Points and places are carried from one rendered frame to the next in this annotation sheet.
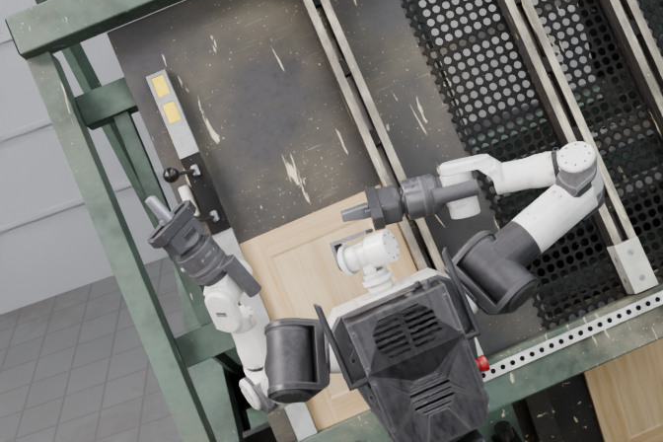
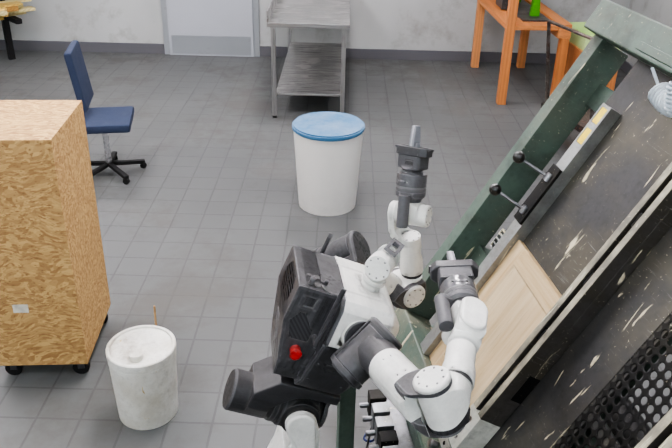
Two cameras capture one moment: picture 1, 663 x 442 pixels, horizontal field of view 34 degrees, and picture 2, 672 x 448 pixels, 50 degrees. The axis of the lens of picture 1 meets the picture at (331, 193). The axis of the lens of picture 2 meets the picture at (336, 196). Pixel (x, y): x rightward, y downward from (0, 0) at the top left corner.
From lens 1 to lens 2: 2.29 m
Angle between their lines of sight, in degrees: 74
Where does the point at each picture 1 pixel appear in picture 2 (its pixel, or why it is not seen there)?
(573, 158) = (426, 375)
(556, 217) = (382, 376)
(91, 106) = (597, 96)
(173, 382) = (442, 251)
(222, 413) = not seen: hidden behind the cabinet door
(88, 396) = not seen: outside the picture
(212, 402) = not seen: hidden behind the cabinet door
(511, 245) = (366, 348)
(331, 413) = (436, 360)
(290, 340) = (338, 243)
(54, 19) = (609, 20)
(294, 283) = (501, 290)
